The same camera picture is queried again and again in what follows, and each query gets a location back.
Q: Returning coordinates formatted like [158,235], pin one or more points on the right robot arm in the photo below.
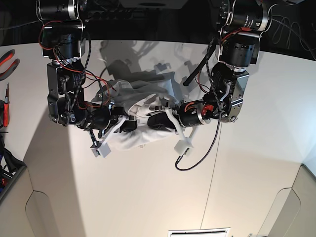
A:
[63,39]

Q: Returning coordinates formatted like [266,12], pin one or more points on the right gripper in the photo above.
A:
[103,119]

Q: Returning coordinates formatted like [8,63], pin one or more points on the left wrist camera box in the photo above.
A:
[182,146]

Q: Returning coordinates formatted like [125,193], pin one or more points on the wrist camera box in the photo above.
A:
[100,149]
[182,146]

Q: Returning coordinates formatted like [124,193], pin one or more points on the white vent grille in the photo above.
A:
[219,232]

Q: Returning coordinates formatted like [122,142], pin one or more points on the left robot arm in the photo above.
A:
[238,25]

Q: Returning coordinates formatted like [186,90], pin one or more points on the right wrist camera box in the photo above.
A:
[100,149]

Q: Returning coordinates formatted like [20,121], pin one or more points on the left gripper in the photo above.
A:
[189,114]

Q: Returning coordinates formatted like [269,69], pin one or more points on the red handled cutter tool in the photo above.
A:
[6,114]

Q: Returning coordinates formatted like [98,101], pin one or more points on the white t-shirt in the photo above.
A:
[139,99]

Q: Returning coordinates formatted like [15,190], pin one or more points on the black bag at left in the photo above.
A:
[9,166]

